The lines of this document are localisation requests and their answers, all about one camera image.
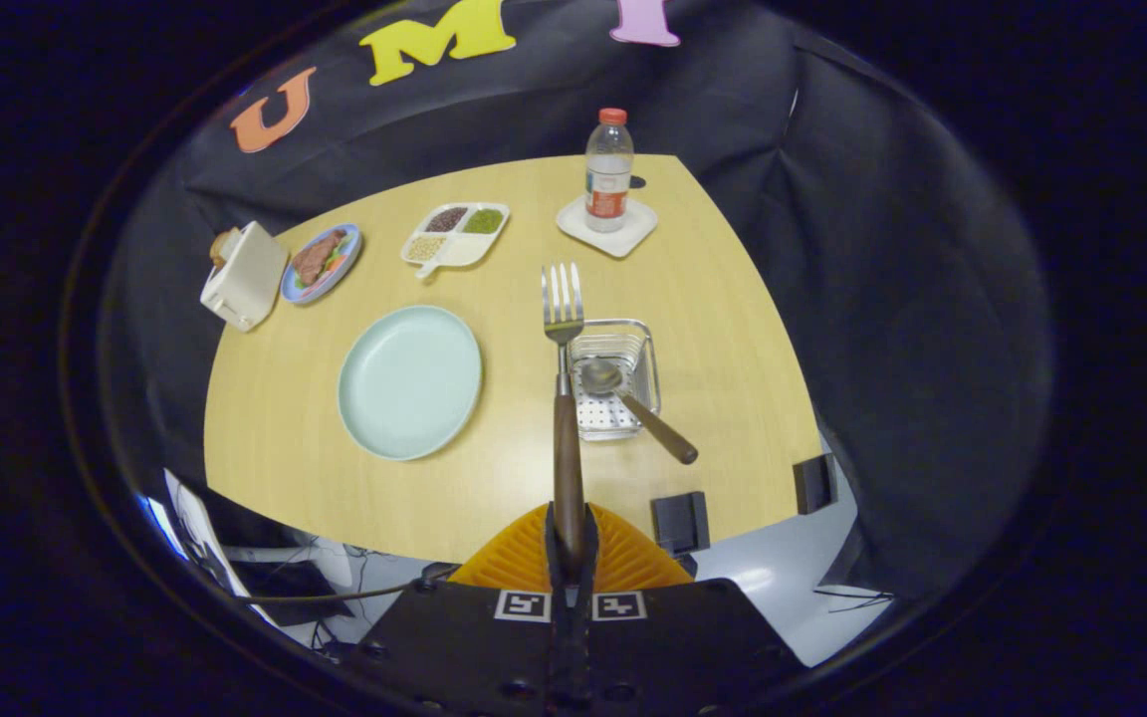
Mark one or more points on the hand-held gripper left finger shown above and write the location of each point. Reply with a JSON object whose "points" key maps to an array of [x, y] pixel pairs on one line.
{"points": [[464, 647]]}

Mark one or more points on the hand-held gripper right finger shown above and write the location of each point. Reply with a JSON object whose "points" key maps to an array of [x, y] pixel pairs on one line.
{"points": [[683, 647]]}

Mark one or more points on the black table clamp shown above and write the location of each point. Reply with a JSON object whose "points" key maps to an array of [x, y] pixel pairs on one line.
{"points": [[814, 483], [678, 523]]}

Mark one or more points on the dark floor object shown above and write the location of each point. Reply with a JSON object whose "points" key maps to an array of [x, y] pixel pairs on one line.
{"points": [[285, 588]]}

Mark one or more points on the light green plate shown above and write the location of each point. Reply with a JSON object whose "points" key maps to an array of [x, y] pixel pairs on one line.
{"points": [[409, 383]]}

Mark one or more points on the blue lit screen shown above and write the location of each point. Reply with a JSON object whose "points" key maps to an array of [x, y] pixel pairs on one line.
{"points": [[163, 523]]}

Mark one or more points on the white divided tray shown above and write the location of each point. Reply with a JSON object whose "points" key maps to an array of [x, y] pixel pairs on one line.
{"points": [[469, 249]]}

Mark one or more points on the black backdrop cloth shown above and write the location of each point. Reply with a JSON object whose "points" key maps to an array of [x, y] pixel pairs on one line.
{"points": [[882, 299]]}

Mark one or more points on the pale beans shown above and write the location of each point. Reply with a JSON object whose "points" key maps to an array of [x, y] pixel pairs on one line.
{"points": [[424, 247]]}

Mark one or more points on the blue plate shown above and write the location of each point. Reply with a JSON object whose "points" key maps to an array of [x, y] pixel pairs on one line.
{"points": [[346, 261]]}

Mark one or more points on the brown steak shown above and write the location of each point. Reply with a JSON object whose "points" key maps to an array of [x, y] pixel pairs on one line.
{"points": [[315, 259]]}

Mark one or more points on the white square coaster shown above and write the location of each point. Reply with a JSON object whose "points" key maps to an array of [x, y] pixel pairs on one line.
{"points": [[638, 231]]}

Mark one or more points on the green beans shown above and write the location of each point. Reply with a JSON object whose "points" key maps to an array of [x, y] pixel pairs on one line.
{"points": [[483, 221]]}

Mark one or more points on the white toaster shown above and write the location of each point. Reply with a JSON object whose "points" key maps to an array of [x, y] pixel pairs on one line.
{"points": [[247, 279]]}

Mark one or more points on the dark red beans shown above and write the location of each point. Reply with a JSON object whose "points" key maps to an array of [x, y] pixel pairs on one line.
{"points": [[446, 219]]}

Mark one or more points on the toast slice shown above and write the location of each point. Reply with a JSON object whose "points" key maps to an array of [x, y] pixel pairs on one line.
{"points": [[224, 247]]}

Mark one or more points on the clear bottle red cap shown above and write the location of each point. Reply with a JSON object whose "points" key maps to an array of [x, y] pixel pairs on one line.
{"points": [[608, 174]]}

